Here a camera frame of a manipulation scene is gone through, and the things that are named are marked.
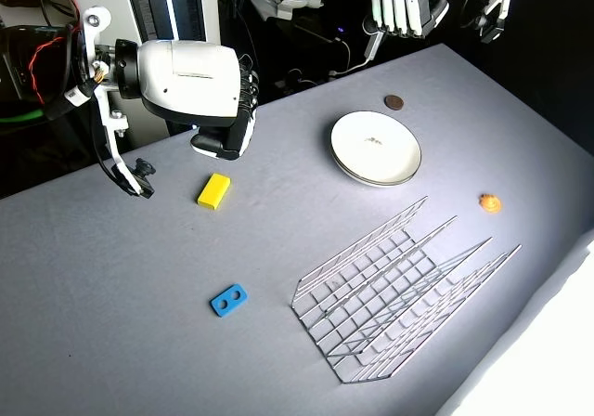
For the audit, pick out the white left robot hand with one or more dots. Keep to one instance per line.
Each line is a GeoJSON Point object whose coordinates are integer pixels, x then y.
{"type": "Point", "coordinates": [399, 12]}

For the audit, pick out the grey adapter stick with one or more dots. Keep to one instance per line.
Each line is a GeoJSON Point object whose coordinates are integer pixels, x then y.
{"type": "Point", "coordinates": [373, 44]}

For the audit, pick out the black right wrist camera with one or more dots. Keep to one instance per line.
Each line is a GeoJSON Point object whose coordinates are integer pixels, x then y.
{"type": "Point", "coordinates": [145, 170]}

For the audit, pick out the brown round disc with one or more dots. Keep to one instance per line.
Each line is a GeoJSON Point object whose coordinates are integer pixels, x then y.
{"type": "Point", "coordinates": [394, 102]}

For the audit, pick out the blue block with two holes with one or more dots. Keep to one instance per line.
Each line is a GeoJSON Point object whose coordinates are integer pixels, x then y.
{"type": "Point", "coordinates": [228, 301]}

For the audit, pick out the white plate with dark rim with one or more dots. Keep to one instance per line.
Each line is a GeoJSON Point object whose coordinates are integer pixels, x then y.
{"type": "Point", "coordinates": [371, 183]}
{"type": "Point", "coordinates": [376, 144]}

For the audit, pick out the orange swirl cookie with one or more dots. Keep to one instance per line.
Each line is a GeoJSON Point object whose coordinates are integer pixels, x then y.
{"type": "Point", "coordinates": [491, 204]}

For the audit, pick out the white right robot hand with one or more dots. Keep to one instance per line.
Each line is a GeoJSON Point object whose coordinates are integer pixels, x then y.
{"type": "Point", "coordinates": [185, 77]}

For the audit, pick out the yellow rectangular block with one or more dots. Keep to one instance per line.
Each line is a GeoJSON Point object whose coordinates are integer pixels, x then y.
{"type": "Point", "coordinates": [213, 192]}

